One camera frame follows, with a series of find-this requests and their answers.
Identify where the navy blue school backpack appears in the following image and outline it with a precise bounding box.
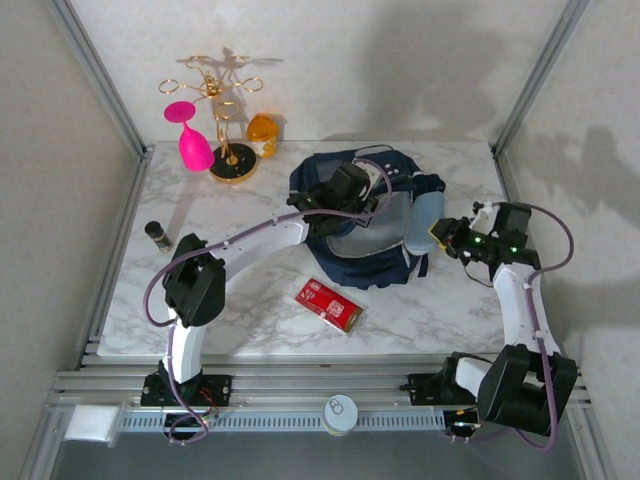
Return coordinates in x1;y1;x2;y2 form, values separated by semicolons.
288;144;448;291

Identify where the silver tin can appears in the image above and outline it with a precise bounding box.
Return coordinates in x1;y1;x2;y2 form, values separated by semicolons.
321;394;359;438

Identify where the small black bottle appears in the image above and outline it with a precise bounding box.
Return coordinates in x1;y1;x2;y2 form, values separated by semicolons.
144;221;175;255

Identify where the orange lidded mango cup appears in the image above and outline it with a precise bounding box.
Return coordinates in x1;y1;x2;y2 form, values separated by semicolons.
246;113;281;159

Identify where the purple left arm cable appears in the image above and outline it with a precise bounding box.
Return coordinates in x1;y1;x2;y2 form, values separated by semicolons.
143;158;394;446

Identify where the aluminium frame post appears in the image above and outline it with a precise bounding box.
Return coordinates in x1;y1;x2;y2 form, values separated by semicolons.
43;0;154;159
492;0;592;156

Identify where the red and gold packet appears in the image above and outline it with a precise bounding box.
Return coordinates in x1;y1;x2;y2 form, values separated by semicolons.
293;278;368;335

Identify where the aluminium front rail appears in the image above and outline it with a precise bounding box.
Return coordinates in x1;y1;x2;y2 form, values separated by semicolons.
44;357;591;411

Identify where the aluminium side rail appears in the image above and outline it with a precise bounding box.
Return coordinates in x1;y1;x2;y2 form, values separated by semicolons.
494;149;549;321
74;149;153;361

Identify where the grey slotted cable duct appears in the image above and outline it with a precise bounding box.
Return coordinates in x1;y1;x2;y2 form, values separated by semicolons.
119;410;446;434

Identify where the pink wine glass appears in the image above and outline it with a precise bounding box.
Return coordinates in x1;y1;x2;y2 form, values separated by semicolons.
163;99;216;173

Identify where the light blue pencil case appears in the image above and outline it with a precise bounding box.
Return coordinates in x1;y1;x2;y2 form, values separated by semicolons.
403;191;446;256

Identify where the gold wire glass rack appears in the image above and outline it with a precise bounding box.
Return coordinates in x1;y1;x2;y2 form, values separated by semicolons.
158;53;265;185

